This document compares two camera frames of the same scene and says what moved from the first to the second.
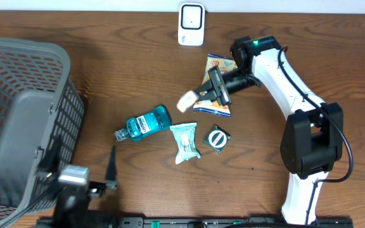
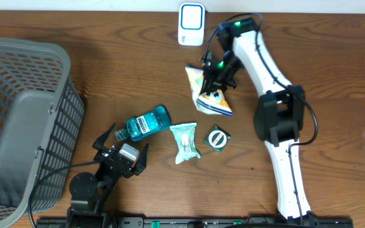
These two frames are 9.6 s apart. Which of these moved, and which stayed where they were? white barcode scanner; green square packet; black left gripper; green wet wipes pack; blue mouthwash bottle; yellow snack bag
Moved: yellow snack bag; black left gripper
Stayed: green wet wipes pack; green square packet; blue mouthwash bottle; white barcode scanner
